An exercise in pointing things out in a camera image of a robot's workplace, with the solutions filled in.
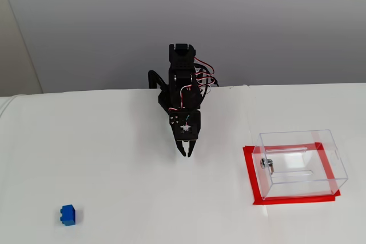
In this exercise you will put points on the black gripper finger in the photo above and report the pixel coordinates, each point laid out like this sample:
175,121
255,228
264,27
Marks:
173,129
192,147

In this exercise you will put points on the red tape rectangle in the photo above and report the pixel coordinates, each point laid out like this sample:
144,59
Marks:
286,200

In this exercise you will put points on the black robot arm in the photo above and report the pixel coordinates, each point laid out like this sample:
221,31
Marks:
180,64

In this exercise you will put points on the silver cam lock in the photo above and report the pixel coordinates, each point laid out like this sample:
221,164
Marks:
264,163

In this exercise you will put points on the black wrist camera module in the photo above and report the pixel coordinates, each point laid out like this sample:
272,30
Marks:
187,127

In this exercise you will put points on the blue lego brick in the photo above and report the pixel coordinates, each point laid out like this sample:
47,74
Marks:
68,215

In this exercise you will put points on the transparent acrylic box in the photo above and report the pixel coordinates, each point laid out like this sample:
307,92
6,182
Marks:
286,187

